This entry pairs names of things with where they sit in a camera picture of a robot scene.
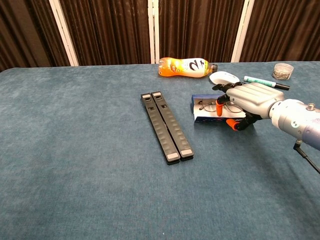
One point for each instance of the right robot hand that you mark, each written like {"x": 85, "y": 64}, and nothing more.
{"x": 252, "y": 97}

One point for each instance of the thin metal frame eyeglasses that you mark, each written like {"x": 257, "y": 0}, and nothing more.
{"x": 208, "y": 107}

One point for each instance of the blue white glasses box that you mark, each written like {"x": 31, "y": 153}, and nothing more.
{"x": 207, "y": 119}

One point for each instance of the black folding metal stand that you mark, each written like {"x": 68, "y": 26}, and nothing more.
{"x": 157, "y": 125}

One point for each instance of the green whiteboard marker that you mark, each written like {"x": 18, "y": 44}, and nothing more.
{"x": 260, "y": 81}

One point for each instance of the white computer mouse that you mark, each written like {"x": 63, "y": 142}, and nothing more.
{"x": 222, "y": 77}

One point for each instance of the clear jar of clips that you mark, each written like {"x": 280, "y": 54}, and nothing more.
{"x": 282, "y": 72}

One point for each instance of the orange drink bottle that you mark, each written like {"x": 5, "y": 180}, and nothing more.
{"x": 185, "y": 67}

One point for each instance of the brown pleated screen panel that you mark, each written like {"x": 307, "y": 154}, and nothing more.
{"x": 282, "y": 27}
{"x": 200, "y": 27}
{"x": 25, "y": 30}
{"x": 107, "y": 30}

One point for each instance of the blue velvet table cloth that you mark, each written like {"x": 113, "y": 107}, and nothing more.
{"x": 75, "y": 150}

